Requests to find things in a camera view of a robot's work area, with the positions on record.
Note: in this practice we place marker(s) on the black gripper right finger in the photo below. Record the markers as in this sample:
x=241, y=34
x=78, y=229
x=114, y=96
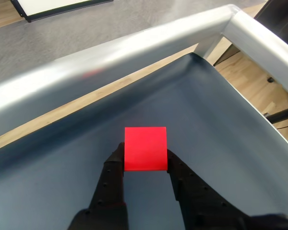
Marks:
x=196, y=203

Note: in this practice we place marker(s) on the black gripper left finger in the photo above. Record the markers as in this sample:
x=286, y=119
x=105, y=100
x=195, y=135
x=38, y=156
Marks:
x=108, y=191

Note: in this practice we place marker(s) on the black furniture panel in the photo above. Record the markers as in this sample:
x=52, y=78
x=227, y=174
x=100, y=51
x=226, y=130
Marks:
x=278, y=16

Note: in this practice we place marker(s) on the black chair base leg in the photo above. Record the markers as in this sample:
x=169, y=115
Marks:
x=283, y=115

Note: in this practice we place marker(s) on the white board with black frame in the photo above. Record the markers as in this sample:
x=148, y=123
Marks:
x=57, y=4

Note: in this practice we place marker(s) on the red cube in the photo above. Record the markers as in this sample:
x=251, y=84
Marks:
x=146, y=148

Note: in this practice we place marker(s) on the silver metal frame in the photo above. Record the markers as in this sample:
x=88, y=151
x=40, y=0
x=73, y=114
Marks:
x=134, y=45

